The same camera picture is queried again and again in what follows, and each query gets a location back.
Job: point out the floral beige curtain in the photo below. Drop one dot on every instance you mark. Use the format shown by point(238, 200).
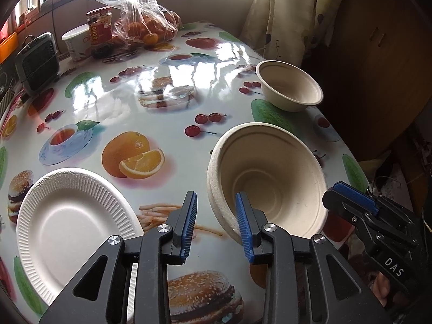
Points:
point(286, 30)

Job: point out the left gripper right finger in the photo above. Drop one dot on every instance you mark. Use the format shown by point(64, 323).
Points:
point(334, 293)

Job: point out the white plastic tub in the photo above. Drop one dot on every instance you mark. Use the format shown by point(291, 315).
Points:
point(78, 43)

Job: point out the plastic bag of oranges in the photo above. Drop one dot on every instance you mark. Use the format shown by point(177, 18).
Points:
point(144, 22)

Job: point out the grey portable fan heater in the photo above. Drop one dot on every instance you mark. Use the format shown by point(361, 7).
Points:
point(37, 63)

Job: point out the red label glass jar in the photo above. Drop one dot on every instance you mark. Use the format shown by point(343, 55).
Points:
point(100, 32)

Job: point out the orange storage box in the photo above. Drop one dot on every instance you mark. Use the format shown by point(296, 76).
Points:
point(8, 46)

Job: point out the beige pulp bowl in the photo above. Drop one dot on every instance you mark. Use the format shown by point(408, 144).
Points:
point(287, 87)
point(224, 215)
point(278, 173)

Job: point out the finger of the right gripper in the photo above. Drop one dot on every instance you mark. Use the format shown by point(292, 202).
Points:
point(354, 195)
point(343, 207)

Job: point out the white paper plate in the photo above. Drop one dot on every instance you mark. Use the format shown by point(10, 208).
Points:
point(64, 218)
point(132, 292)

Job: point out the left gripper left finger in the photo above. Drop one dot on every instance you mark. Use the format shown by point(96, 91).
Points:
point(98, 293)

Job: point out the white paper plate front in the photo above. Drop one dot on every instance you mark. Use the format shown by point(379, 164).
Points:
point(64, 218)

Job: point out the person right hand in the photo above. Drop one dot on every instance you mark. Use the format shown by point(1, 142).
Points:
point(380, 287)

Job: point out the fruit print table cover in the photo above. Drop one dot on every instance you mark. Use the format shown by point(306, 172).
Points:
point(148, 125)

